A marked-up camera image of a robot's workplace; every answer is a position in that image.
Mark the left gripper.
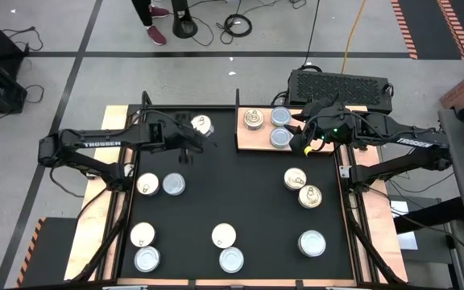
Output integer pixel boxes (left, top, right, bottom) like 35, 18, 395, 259
163, 112, 219, 155

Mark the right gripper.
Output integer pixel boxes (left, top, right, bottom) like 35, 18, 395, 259
288, 99, 358, 151

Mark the blue-label pull-tab can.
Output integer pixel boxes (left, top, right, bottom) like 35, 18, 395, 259
210, 222, 238, 249
129, 221, 157, 248
135, 172, 161, 197
242, 108, 266, 131
190, 114, 216, 139

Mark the green-label tuna can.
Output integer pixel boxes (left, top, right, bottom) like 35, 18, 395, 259
218, 246, 246, 275
270, 106, 292, 127
269, 126, 293, 150
133, 245, 162, 273
162, 172, 187, 197

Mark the pink-label seafood can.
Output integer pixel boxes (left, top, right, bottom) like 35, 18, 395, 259
296, 229, 327, 259
283, 167, 309, 191
297, 184, 324, 209

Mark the black perforated computer case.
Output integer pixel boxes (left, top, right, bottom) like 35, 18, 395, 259
287, 68, 394, 116

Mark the black stand base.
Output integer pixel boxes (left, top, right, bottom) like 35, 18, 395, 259
170, 0, 199, 39

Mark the person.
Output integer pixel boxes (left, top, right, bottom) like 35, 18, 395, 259
130, 0, 171, 47

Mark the white floor sheet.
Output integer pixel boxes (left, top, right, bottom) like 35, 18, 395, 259
388, 199, 420, 251

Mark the black desk leg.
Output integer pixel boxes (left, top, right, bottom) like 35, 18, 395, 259
392, 196, 464, 235

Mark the black mat orange-striped edge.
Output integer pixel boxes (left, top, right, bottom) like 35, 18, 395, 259
390, 0, 464, 61
14, 216, 79, 289

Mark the grey desk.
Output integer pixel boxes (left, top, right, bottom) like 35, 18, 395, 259
437, 107, 464, 290

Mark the black aluminium table frame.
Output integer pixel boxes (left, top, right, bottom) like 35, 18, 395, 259
64, 90, 410, 290

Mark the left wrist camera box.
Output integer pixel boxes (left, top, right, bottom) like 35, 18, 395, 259
147, 122, 167, 146

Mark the wooden shelf with black frame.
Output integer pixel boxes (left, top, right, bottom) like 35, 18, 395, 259
235, 88, 337, 154

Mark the thin black hanging cable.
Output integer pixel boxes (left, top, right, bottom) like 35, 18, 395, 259
302, 0, 321, 69

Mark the yellow hanging cable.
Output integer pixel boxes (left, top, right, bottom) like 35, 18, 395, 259
339, 0, 368, 76

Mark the coiled black cable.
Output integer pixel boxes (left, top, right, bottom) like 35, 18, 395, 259
215, 13, 254, 45

